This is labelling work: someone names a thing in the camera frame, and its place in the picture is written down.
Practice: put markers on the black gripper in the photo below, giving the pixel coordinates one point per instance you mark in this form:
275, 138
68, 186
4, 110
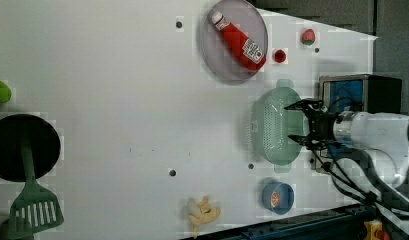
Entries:
320, 125

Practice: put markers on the green plastic strainer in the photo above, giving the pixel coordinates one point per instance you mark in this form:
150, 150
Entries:
270, 126

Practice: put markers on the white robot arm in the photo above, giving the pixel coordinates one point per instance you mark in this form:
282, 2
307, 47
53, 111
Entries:
384, 135

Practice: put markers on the silver black toaster oven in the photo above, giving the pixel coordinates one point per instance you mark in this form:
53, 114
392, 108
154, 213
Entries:
366, 93

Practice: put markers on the red toy strawberry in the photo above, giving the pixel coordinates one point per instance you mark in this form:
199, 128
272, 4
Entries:
280, 56

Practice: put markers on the blue bowl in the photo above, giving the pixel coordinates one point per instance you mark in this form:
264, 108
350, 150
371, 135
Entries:
286, 193

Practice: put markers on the orange slice toy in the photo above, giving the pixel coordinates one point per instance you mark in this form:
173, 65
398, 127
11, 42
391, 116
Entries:
275, 199

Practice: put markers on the red ketchup bottle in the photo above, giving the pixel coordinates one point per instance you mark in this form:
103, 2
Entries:
243, 48

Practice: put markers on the red green toy fruit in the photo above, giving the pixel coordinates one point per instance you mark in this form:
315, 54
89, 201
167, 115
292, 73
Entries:
308, 37

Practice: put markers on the grey round plate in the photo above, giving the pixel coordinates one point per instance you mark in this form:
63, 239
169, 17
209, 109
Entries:
215, 51

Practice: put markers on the peeled toy banana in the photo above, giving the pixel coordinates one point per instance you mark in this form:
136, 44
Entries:
201, 213

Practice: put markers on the green slotted spatula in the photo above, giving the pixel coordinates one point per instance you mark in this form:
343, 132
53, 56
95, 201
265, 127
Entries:
36, 208

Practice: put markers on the black frying pan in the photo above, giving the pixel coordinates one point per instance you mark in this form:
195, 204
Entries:
45, 143

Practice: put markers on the green toy vegetable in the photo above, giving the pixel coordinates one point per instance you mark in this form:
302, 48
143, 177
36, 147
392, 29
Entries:
5, 93

